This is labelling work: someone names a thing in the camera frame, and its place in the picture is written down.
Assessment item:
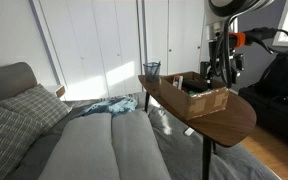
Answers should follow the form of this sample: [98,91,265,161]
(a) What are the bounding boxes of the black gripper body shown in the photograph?
[200,40,245,84]

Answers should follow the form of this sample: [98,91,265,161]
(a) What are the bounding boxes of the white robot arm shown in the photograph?
[204,0,274,88]

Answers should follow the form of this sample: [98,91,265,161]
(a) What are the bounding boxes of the cardboard box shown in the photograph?
[158,72,229,120]

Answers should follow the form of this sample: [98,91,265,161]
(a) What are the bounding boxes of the black bag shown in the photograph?
[255,52,288,97]

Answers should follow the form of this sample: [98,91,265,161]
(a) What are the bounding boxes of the wooden coffee table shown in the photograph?
[138,75,256,180]

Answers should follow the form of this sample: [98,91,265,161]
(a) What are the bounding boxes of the clear pen cup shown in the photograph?
[144,62,161,82]

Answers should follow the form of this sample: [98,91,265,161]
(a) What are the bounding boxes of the small white tag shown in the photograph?
[184,128,194,136]

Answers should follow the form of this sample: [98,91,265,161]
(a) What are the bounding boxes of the light blue cloth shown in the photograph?
[81,97,138,116]

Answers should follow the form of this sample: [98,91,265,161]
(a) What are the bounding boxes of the grey sofa bed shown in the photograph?
[0,61,282,180]

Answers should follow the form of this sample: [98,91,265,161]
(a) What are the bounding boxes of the white closet doors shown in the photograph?
[30,0,204,100]

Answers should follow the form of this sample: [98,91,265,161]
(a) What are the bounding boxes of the small wooden side table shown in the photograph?
[45,85,65,101]

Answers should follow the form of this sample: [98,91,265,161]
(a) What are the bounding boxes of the grey checked pillow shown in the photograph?
[0,84,72,134]

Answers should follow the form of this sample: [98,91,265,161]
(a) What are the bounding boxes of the grey striped pillow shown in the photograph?
[0,107,43,180]

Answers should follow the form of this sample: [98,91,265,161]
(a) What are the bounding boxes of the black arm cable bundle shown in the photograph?
[213,16,288,89]

